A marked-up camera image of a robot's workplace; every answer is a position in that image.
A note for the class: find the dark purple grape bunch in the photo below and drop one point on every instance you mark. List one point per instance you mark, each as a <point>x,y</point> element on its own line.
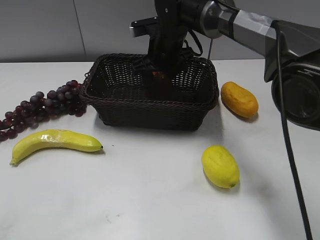
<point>42,107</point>

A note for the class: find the orange yellow mango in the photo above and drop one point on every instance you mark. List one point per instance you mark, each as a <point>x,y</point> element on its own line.
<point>239,100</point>

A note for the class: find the yellow banana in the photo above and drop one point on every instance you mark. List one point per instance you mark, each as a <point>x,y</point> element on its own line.
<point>53,138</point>

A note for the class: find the black woven plastic basket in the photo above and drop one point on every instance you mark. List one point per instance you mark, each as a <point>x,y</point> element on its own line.
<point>117,93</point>

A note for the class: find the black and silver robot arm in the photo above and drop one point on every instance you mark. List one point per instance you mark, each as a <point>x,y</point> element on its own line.
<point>291,51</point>

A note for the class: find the yellow lemon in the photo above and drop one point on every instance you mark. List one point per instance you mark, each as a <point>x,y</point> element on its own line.
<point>220,167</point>

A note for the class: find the dark red apple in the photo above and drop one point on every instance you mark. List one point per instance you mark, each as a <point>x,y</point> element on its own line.
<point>161,85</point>

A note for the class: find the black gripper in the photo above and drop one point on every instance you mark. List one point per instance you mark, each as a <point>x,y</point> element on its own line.
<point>165,47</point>

